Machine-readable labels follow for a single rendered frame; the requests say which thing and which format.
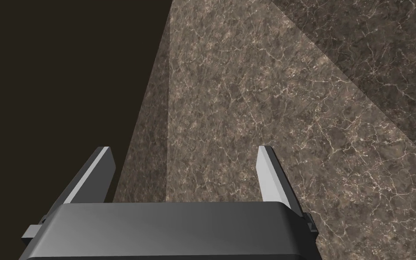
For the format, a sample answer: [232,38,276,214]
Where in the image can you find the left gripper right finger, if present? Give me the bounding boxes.
[255,145,304,218]

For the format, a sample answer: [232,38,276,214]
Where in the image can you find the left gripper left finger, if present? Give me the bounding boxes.
[47,146,116,217]

